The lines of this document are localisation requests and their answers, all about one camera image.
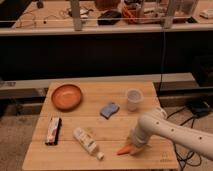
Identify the orange pepper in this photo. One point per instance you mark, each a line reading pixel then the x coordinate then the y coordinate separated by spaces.
pixel 125 150

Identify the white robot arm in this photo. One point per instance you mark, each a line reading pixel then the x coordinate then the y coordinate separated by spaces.
pixel 154 122

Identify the blue sponge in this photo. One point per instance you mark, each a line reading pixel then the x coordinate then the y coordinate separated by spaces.
pixel 108 110

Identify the clear plastic cup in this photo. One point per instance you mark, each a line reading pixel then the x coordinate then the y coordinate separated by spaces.
pixel 134 98

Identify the orange wooden bowl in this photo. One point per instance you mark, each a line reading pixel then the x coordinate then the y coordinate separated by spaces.
pixel 66 97

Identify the white plastic bottle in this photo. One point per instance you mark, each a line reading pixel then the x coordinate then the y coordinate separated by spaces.
pixel 88 142

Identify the black bag on bench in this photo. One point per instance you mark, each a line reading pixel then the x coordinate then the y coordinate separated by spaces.
pixel 110 17

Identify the orange tool on bench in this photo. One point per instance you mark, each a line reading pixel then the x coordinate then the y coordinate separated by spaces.
pixel 129 15

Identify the black power adapter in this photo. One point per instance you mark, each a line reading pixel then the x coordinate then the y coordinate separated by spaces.
pixel 199 108

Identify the grey metal post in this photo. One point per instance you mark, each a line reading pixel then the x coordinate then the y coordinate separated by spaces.
pixel 169 15
pixel 75 8

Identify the grey metal post right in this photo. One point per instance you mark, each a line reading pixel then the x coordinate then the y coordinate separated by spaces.
pixel 169 15

